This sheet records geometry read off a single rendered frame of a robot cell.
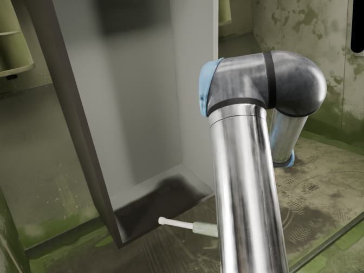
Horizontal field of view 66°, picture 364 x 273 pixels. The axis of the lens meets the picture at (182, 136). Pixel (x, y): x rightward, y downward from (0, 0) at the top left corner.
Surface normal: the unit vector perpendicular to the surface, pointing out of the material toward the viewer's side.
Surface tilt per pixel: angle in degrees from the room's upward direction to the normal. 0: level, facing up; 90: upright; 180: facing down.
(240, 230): 47
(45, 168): 57
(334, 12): 90
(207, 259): 0
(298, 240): 0
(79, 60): 102
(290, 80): 83
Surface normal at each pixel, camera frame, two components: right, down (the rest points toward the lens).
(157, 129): 0.56, 0.43
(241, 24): 0.50, 0.26
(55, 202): 0.32, -0.27
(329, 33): -0.85, 0.34
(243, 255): -0.47, -0.30
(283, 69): -0.02, -0.12
